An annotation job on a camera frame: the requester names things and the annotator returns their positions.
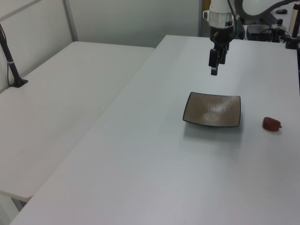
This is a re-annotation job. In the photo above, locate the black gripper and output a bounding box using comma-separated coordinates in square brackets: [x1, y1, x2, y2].
[208, 25, 235, 76]

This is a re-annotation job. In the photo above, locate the small red-brown food item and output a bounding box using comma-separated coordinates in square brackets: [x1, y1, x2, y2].
[262, 116, 283, 131]

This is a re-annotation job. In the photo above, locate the square brown ceramic plate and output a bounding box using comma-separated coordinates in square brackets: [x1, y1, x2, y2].
[182, 91, 242, 128]

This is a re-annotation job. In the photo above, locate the black electronics box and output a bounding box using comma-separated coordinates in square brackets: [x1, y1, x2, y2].
[246, 24, 274, 40]

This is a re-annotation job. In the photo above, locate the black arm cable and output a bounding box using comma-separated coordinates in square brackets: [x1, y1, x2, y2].
[226, 0, 239, 32]

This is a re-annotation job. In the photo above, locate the black camera stand clamp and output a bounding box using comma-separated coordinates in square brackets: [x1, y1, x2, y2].
[284, 0, 300, 50]

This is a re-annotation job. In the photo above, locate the grey metal frame post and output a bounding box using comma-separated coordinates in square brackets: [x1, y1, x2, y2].
[62, 0, 79, 43]

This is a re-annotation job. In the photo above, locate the black camera pole with base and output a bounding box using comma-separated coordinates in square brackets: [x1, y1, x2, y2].
[0, 23, 29, 88]

